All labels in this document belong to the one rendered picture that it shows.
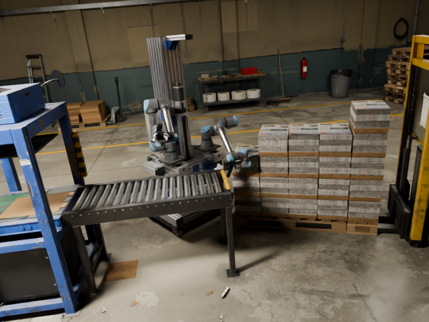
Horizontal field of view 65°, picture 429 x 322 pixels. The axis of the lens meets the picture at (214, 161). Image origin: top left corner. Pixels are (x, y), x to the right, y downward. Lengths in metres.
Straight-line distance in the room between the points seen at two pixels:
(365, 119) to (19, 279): 3.19
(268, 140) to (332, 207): 0.94
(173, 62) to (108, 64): 6.42
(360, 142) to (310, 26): 7.40
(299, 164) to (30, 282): 2.55
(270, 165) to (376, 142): 0.99
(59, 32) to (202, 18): 3.78
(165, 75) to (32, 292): 2.28
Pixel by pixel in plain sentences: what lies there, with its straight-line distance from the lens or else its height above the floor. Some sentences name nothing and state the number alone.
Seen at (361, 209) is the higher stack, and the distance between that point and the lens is 3.66.
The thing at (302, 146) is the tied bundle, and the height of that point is 0.93.
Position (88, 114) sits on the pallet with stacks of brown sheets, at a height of 0.36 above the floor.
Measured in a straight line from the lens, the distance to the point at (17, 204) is 3.33.
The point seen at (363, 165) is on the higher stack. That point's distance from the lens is 3.46.
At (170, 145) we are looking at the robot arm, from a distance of 3.49.
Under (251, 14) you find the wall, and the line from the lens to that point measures 10.02.
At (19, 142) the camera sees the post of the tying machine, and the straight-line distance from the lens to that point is 2.54.
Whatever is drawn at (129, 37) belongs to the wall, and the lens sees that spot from 9.86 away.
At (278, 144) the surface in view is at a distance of 3.35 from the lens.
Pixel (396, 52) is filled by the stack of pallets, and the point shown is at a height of 1.20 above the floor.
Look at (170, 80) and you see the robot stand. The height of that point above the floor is 1.60.
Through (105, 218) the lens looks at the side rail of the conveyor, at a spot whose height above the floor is 0.72.
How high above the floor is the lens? 2.02
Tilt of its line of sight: 21 degrees down
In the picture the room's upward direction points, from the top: 5 degrees counter-clockwise
